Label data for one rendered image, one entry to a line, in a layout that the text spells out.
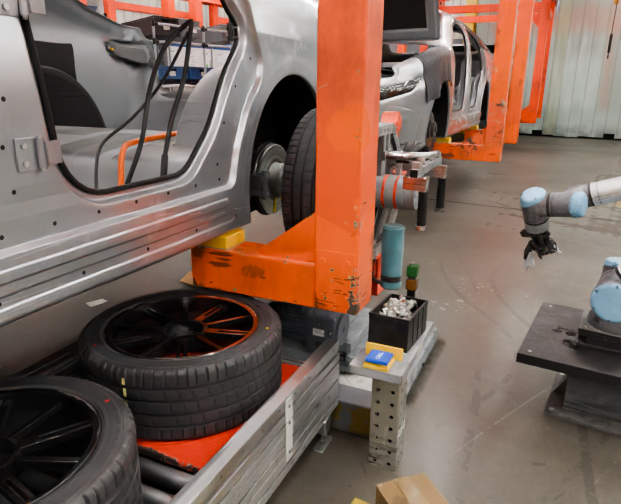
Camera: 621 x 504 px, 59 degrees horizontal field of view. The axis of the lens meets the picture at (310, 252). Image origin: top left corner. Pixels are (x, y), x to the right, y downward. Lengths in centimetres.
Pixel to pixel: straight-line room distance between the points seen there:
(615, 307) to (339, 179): 107
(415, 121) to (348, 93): 326
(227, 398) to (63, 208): 70
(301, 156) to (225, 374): 89
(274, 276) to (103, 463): 93
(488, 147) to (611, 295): 389
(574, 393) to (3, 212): 210
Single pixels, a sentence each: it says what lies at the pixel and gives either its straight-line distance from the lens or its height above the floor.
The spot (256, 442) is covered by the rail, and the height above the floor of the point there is 35.
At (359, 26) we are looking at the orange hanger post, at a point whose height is 144.
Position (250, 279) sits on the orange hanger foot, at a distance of 203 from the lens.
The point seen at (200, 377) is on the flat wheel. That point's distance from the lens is 163.
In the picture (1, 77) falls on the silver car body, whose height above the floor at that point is 129.
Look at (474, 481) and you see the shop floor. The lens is 208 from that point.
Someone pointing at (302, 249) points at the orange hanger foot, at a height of 72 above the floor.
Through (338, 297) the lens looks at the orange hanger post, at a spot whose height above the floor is 58.
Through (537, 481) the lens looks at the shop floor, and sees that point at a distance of 215.
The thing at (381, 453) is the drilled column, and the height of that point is 6.
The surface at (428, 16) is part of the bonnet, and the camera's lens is 568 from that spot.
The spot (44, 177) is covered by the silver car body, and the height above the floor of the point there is 106.
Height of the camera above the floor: 128
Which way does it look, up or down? 17 degrees down
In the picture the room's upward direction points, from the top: straight up
